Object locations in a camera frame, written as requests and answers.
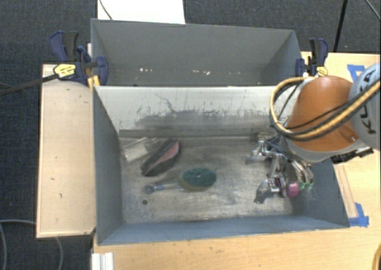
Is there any clear plastic bottle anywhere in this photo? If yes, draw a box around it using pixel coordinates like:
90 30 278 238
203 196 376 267
120 136 159 163

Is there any green scrubber with blue handle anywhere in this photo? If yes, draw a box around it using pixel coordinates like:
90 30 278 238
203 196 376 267
143 167 217 195

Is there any purple round object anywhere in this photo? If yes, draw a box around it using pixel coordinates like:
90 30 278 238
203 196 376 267
286 181 300 199

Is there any grey metal bin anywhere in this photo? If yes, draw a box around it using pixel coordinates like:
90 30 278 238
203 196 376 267
90 18 351 246

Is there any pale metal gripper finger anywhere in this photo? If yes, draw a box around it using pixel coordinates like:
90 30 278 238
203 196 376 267
254 179 283 205
245 140 269 164

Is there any pale wood board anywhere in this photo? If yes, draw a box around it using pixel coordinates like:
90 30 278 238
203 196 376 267
35 63 98 239

